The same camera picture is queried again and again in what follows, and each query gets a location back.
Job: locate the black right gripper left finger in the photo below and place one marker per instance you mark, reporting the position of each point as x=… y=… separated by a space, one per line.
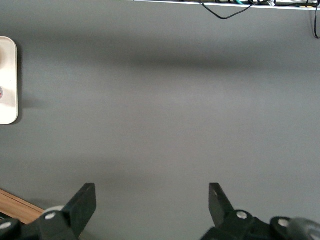
x=80 y=210

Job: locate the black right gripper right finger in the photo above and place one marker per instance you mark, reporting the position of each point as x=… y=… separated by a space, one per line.
x=221 y=207

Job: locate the light wooden board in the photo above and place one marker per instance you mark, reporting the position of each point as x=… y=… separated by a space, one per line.
x=15 y=205

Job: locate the white plastic tray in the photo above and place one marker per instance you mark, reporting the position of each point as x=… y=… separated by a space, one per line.
x=8 y=80

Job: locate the round can with red label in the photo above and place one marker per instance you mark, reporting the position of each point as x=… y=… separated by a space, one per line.
x=1 y=93

